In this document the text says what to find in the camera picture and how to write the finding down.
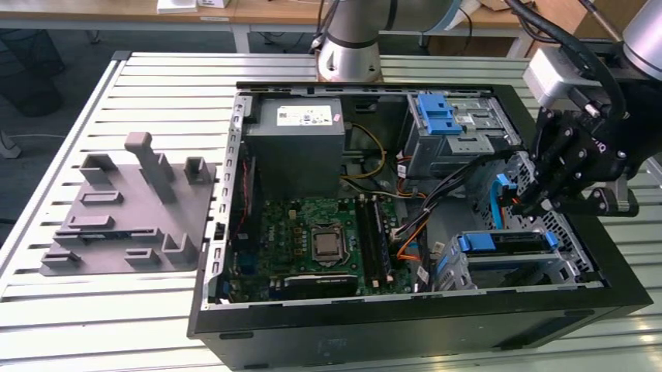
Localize green motherboard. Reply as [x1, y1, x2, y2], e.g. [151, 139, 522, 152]
[228, 195, 416, 301]

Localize blue plastic drive latch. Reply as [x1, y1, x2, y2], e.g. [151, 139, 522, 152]
[417, 94, 465, 136]

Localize grey stand foot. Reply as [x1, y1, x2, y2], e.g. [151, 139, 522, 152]
[0, 129, 23, 159]

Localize yellow wire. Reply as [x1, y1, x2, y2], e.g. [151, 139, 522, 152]
[341, 122, 389, 180]

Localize metal optical drive cage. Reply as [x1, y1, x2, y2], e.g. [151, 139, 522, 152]
[402, 92, 522, 179]

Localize wooden desk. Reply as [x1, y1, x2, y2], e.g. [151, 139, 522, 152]
[0, 0, 550, 59]

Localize black mesh waste bin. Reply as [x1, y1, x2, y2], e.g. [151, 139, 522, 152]
[0, 29, 67, 117]

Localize orange wires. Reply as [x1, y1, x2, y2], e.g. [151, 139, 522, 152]
[397, 216, 430, 268]

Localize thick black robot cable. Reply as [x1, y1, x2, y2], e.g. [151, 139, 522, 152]
[505, 0, 631, 121]

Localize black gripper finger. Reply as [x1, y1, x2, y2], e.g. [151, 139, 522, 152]
[550, 180, 641, 216]
[517, 107, 592, 216]

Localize black PC case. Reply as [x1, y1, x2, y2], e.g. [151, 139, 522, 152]
[186, 81, 655, 371]

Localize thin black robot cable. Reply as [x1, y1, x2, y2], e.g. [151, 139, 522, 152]
[577, 0, 623, 44]

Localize silver CPU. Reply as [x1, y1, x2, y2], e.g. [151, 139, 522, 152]
[310, 231, 344, 259]

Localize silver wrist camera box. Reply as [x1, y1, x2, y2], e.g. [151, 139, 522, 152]
[522, 48, 589, 108]

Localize grey parts rack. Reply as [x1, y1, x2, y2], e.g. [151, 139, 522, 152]
[39, 130, 219, 277]

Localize black graphics card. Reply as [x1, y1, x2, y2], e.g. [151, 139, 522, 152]
[282, 273, 360, 299]

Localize black wire bundle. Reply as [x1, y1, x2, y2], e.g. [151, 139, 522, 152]
[396, 153, 512, 243]

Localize grey power supply unit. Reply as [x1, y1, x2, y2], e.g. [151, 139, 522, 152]
[242, 96, 348, 198]

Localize blue data wire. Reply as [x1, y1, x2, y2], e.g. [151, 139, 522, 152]
[494, 172, 518, 233]

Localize white plastic tube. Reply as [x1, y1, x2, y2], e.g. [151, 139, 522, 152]
[453, 0, 484, 28]

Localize wooden cabinet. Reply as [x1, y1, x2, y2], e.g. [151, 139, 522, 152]
[526, 0, 662, 105]

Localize RAM stick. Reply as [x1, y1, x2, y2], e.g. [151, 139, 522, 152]
[370, 196, 396, 280]

